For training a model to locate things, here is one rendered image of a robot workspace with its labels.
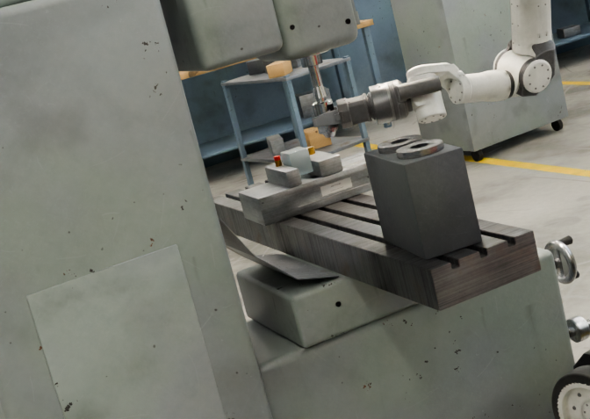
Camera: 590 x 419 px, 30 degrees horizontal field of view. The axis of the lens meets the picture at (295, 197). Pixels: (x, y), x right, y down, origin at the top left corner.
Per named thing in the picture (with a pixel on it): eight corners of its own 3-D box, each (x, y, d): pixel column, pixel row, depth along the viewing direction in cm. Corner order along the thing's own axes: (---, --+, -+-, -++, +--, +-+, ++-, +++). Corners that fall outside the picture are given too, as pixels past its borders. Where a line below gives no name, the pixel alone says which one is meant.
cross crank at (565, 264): (564, 274, 286) (555, 231, 284) (593, 282, 276) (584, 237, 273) (514, 294, 281) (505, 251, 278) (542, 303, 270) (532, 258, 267)
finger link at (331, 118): (311, 115, 245) (338, 109, 245) (314, 129, 246) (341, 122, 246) (311, 117, 244) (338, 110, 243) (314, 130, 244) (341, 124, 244)
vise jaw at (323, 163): (320, 165, 282) (316, 150, 281) (343, 169, 268) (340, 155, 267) (298, 171, 280) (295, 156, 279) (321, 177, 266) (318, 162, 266)
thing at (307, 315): (421, 250, 282) (411, 206, 279) (499, 273, 250) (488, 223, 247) (245, 318, 264) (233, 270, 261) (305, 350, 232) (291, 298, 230)
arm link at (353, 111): (334, 90, 253) (384, 78, 252) (343, 131, 255) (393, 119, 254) (334, 98, 241) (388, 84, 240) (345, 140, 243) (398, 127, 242)
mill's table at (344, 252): (284, 201, 321) (278, 175, 320) (543, 270, 208) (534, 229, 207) (212, 226, 313) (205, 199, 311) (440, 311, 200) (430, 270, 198)
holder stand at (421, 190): (436, 222, 228) (415, 130, 224) (484, 242, 207) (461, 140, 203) (383, 240, 225) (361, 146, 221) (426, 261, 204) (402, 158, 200)
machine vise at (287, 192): (366, 177, 287) (356, 137, 285) (392, 183, 274) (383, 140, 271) (244, 218, 276) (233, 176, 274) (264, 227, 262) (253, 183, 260)
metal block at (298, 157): (304, 169, 276) (298, 146, 275) (313, 171, 270) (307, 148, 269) (285, 175, 274) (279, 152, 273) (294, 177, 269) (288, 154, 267)
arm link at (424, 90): (385, 88, 252) (435, 75, 251) (397, 132, 250) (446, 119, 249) (384, 74, 241) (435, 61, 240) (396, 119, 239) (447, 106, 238)
